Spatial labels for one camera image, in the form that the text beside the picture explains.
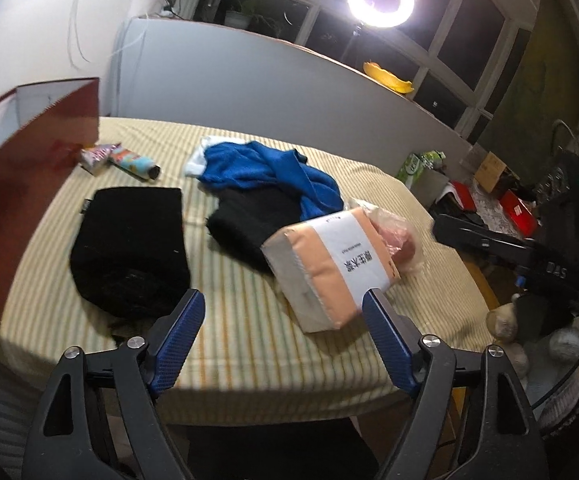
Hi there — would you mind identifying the black cloth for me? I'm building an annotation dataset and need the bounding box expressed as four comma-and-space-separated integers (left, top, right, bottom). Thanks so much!
69, 186, 192, 323

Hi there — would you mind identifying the clear bag with pink item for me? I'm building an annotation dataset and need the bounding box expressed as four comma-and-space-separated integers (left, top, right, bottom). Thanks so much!
348, 198, 424, 274

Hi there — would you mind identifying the peach tissue pack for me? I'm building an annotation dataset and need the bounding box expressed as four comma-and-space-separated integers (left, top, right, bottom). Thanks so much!
261, 207, 400, 334

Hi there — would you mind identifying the black fuzzy glove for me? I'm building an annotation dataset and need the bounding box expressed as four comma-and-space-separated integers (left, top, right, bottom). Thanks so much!
206, 185, 301, 275

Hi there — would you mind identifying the blue knit cloth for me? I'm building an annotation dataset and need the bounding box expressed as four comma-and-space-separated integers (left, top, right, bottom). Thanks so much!
198, 141, 344, 220

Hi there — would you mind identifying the plush toy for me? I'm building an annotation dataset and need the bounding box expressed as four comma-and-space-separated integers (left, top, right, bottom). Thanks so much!
486, 294, 579, 390

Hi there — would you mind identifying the red box on side table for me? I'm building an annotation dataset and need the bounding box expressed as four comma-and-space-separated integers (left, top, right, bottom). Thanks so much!
499, 190, 538, 238

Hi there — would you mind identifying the cardboard box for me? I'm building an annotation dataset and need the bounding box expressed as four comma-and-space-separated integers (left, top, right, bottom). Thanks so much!
475, 152, 518, 196

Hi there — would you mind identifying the yellow striped tablecloth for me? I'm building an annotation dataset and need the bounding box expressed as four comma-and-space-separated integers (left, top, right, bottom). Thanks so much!
0, 117, 491, 425

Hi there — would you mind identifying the fruit print cream tube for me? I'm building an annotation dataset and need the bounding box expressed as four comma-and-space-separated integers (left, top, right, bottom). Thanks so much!
109, 146, 160, 181

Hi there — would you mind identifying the green white carton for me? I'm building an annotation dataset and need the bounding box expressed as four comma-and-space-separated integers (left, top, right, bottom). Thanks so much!
396, 151, 446, 188

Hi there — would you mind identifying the pink snack sachet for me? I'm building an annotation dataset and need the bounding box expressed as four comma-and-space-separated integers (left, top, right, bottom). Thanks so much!
80, 143, 120, 176

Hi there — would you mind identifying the dark red storage box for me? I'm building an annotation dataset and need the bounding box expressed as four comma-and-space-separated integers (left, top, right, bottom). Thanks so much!
0, 78, 99, 321

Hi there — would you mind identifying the yellow object on ledge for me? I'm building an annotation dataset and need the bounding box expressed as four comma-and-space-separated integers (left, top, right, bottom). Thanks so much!
363, 62, 414, 96

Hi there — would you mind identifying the potted plant on windowsill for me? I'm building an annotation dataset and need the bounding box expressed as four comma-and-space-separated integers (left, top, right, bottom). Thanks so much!
223, 0, 282, 38

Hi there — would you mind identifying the white wall cable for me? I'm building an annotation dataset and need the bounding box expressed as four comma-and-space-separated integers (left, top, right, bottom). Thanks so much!
66, 0, 146, 72

